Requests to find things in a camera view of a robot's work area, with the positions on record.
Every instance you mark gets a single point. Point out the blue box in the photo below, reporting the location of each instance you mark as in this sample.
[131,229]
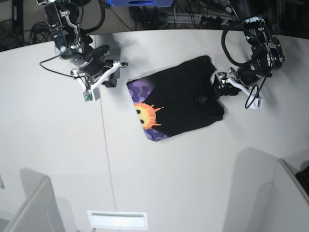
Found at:
[151,3]

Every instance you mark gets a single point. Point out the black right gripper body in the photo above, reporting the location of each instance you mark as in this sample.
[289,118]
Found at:
[91,61]

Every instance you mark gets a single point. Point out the grey partition panel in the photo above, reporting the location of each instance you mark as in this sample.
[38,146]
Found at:
[292,202]
[41,210]

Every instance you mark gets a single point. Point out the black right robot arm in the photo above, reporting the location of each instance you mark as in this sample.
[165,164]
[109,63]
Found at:
[64,19]

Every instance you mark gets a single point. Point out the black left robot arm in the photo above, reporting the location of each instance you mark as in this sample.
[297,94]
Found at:
[267,55]

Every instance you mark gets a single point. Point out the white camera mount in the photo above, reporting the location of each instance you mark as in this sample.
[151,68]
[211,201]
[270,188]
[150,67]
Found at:
[254,100]
[90,84]

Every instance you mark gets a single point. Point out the grey right partition panel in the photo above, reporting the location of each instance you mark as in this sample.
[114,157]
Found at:
[292,202]

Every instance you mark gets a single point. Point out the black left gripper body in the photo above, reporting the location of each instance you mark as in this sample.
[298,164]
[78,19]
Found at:
[249,72]

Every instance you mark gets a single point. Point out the black keyboard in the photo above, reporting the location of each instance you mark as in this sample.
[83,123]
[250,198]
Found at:
[303,178]

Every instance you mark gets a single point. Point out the grey left partition panel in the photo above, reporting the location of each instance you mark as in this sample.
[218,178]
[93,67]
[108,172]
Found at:
[41,210]

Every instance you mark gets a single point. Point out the black T-shirt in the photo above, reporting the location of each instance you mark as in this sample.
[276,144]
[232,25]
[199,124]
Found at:
[177,99]

